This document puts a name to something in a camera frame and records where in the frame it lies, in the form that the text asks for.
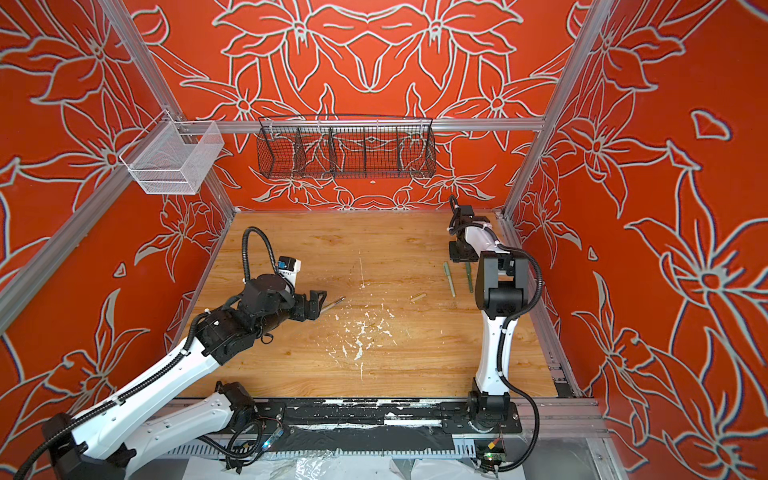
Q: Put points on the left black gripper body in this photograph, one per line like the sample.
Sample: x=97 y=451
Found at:
x=300 y=308

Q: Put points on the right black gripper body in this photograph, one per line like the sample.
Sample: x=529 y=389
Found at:
x=462 y=252

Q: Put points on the dark green pen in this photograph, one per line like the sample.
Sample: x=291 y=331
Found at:
x=469 y=275

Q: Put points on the light green pen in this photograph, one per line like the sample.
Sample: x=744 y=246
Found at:
x=449 y=278

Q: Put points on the beige pen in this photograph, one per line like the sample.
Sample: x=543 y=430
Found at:
x=333 y=304

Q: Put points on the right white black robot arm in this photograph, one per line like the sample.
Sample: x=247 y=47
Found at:
x=502 y=295

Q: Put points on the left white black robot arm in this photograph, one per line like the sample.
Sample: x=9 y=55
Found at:
x=119 y=435

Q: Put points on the clear plastic bin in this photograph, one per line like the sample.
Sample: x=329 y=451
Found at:
x=173 y=158

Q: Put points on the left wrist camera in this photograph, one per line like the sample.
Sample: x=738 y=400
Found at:
x=288 y=268

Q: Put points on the black wire basket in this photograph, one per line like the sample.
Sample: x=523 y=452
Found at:
x=346 y=147

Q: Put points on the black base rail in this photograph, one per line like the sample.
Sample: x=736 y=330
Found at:
x=449 y=415

